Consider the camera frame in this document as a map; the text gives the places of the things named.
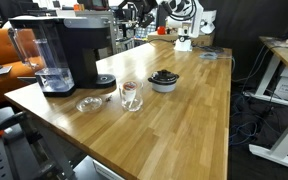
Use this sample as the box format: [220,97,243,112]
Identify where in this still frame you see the side desk with white legs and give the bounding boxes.
[248,35,288,174]

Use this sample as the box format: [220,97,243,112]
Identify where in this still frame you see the clear water tank black lid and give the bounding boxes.
[7,27,76,94]

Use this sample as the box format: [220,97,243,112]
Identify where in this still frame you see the small pot with black lid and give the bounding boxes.
[147,69,180,94]

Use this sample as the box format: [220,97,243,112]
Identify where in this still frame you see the orange rimmed coffee pod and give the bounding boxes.
[122,81,139,93]

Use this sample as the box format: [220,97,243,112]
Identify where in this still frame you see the blue floor cable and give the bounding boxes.
[228,93,262,148]

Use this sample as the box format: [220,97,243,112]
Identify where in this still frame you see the black coffee maker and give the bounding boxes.
[8,16,118,99]

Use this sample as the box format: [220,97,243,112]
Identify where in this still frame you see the clear glass jar lid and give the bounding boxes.
[75,96,104,113]

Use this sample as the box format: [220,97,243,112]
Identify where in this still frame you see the clear glass mug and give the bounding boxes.
[118,79,144,113]

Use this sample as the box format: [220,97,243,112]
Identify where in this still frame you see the large brown cardboard box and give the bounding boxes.
[147,31,216,48]

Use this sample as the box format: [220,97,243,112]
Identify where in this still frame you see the orange sofa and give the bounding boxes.
[0,28,46,111]

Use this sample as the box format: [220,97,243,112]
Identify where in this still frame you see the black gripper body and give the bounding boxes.
[127,0,159,20]

